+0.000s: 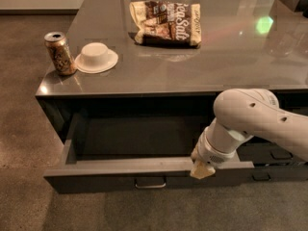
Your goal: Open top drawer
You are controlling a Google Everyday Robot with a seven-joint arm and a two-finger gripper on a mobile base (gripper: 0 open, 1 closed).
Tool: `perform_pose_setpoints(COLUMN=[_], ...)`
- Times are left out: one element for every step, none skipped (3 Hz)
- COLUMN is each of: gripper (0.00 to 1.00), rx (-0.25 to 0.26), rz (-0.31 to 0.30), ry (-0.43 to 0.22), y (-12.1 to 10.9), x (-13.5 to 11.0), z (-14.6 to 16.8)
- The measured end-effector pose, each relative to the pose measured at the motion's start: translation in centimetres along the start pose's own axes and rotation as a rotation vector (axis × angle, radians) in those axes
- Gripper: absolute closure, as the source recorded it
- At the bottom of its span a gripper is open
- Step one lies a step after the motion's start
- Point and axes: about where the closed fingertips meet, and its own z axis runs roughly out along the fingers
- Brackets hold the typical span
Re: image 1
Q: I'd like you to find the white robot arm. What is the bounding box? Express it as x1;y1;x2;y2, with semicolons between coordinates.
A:
191;89;308;179

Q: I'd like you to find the grey drawer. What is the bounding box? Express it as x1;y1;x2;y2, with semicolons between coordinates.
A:
44;114;254;193
251;166;308;182
237;138;305;166

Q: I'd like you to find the dark grey drawer cabinet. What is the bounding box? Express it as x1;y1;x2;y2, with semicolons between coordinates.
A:
35;0;308;182

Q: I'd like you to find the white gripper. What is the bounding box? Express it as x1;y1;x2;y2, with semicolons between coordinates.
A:
190;119;252;179

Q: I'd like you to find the brown sea salt chip bag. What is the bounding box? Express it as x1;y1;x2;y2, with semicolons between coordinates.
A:
129;1;202;47

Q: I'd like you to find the gold soda can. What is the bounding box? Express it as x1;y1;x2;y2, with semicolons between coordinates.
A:
44;32;77;76

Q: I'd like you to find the white upside-down plastic bowl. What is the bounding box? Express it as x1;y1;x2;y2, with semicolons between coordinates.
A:
75;42;118;73

